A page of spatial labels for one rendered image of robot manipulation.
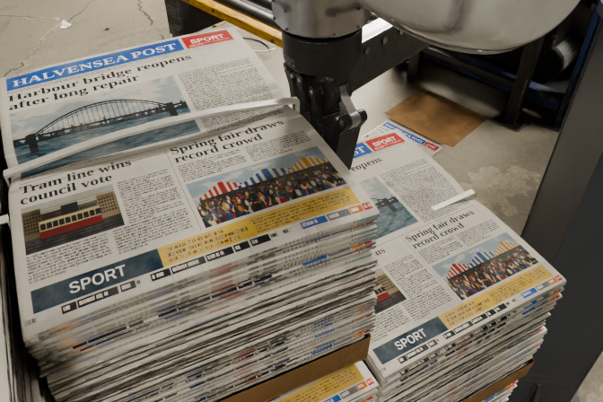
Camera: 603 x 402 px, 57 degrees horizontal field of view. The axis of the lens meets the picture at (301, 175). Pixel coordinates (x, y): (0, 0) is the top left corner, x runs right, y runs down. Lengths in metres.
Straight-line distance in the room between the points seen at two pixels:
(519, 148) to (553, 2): 2.10
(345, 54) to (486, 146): 1.89
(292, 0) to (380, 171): 0.44
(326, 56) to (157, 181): 0.19
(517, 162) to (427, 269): 1.62
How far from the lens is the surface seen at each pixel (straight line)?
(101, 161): 0.55
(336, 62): 0.51
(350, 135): 0.55
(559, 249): 1.16
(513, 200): 2.15
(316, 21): 0.48
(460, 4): 0.29
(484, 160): 2.30
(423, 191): 0.85
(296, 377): 0.60
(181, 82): 0.64
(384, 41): 1.34
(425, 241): 0.78
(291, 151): 0.53
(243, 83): 0.63
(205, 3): 1.42
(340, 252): 0.48
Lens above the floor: 1.39
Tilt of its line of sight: 41 degrees down
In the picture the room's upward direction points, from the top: straight up
